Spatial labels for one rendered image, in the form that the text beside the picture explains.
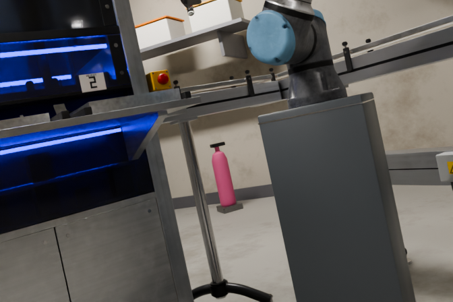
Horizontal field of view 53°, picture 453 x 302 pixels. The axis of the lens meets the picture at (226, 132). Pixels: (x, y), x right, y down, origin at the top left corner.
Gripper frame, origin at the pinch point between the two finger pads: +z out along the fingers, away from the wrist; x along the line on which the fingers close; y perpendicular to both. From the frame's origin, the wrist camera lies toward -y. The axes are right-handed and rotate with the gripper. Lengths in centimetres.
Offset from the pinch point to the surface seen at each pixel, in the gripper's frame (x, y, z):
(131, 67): -10.7, -22.2, 23.0
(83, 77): -20.7, -34.7, 16.1
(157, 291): -82, -6, 56
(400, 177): -33, 78, 50
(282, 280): -65, 40, 116
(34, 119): -49, -32, -7
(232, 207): 15, -3, 284
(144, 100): -38.8, -5.0, -4.3
